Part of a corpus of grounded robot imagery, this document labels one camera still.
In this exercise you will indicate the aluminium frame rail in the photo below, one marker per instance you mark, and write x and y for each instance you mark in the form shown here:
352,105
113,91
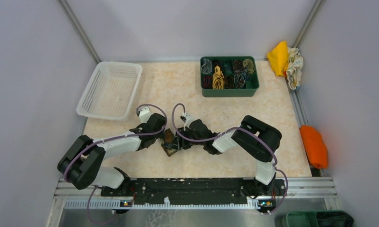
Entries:
298,188

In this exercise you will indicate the green bin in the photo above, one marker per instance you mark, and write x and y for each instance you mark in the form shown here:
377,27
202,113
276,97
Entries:
323,218

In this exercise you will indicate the yellow rolled tie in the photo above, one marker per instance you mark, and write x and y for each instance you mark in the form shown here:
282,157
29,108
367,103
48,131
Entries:
218,78

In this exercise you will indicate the brown green patterned tie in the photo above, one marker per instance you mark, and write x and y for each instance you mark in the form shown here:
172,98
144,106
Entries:
169,142

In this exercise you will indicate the orange cloth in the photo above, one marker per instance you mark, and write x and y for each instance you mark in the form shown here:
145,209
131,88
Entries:
314,146

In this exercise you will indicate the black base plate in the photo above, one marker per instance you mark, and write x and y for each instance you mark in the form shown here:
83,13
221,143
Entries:
195,191

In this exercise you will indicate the red dark rolled tie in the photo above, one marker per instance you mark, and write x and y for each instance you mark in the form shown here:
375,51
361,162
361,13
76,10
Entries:
207,81

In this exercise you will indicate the blue patterned rolled tie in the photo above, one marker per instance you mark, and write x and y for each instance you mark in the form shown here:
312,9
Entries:
239,79

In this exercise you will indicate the white plastic basket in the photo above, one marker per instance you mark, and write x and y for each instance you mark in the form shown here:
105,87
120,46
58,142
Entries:
110,91

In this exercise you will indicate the yellow cloth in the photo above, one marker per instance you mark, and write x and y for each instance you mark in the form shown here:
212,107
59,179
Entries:
278,59

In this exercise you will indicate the cream patterned cloth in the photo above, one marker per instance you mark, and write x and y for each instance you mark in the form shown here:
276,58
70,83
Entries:
294,69

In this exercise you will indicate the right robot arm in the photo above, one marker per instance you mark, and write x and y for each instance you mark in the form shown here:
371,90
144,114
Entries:
257,138

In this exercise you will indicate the olive rolled tie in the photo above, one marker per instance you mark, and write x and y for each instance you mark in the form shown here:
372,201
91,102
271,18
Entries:
248,66

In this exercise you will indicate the green compartment tray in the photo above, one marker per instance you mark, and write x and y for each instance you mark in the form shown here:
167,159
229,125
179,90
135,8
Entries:
228,65

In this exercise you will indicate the grey rolled tie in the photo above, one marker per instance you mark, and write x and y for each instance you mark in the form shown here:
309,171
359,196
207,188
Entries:
206,67

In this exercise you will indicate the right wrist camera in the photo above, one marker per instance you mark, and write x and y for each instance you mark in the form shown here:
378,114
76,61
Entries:
187,119

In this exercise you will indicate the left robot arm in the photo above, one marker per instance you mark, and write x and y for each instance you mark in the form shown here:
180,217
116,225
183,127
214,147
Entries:
82,163

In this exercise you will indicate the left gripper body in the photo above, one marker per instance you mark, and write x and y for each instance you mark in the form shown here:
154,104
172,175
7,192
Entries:
155,137

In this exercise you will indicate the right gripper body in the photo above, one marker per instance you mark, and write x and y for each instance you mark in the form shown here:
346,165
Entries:
188,134

